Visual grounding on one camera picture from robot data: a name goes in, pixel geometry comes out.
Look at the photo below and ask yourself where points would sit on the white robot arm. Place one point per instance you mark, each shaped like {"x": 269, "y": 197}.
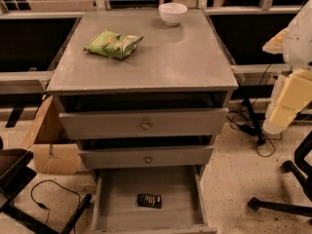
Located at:
{"x": 297, "y": 51}

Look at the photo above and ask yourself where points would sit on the black chair left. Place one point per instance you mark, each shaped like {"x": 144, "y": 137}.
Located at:
{"x": 52, "y": 199}

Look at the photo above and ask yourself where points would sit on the grey middle drawer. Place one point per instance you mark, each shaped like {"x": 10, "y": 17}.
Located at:
{"x": 145, "y": 157}

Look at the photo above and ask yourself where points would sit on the brown cardboard box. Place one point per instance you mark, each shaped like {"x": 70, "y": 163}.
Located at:
{"x": 53, "y": 153}

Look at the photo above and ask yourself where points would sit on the grey top drawer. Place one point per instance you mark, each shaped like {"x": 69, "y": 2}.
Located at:
{"x": 144, "y": 123}

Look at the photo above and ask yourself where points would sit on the grey drawer cabinet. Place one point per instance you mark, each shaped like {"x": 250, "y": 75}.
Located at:
{"x": 180, "y": 67}

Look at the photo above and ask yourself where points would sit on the white ceramic bowl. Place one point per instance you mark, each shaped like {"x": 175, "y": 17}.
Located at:
{"x": 172, "y": 13}

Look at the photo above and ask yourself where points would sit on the green snack bag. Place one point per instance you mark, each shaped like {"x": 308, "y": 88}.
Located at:
{"x": 113, "y": 45}

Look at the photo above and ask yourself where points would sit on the black table leg stand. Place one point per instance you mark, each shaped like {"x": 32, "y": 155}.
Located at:
{"x": 261, "y": 139}

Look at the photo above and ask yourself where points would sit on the grey open bottom drawer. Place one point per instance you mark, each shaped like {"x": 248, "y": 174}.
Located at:
{"x": 182, "y": 212}

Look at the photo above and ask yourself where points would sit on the black rxbar chocolate bar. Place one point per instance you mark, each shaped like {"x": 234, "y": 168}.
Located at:
{"x": 149, "y": 201}

